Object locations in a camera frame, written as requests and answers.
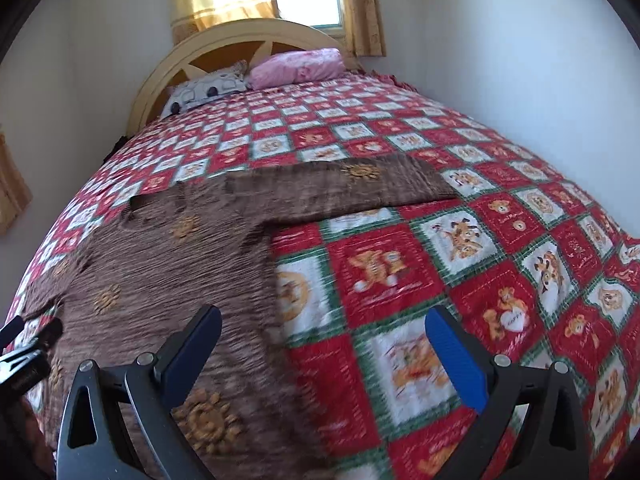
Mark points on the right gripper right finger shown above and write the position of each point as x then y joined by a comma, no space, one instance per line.
552,443

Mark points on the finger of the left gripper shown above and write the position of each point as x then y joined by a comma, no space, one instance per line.
10,331
49,335

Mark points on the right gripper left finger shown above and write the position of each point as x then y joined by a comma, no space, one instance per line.
94,442

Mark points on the brown knitted sweater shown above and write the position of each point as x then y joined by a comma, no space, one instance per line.
136,279

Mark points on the side window yellow curtain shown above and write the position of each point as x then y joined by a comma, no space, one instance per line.
15,195

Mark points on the red patchwork bedspread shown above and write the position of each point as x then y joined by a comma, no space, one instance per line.
534,267

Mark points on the white patterned pillow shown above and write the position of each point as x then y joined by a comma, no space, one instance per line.
205,89

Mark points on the cream arched headboard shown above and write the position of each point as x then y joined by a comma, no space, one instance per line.
251,41

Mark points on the pink pillow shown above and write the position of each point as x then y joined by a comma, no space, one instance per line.
297,67

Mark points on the yellow curtain right of window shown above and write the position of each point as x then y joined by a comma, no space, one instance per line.
363,27

